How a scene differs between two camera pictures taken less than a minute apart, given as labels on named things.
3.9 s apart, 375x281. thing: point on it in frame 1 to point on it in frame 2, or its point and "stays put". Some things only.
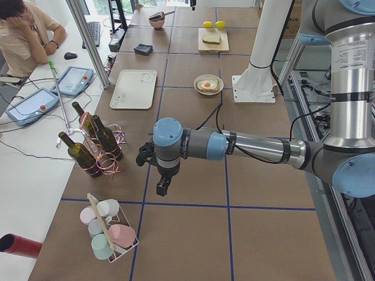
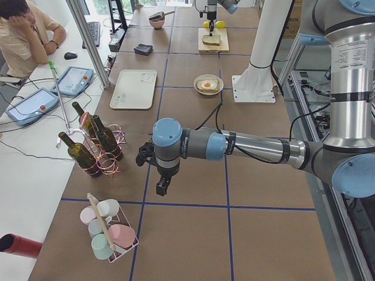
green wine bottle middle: (108, 139) stays put
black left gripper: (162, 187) stays put
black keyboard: (95, 29) stays put
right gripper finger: (193, 4) to (211, 27)
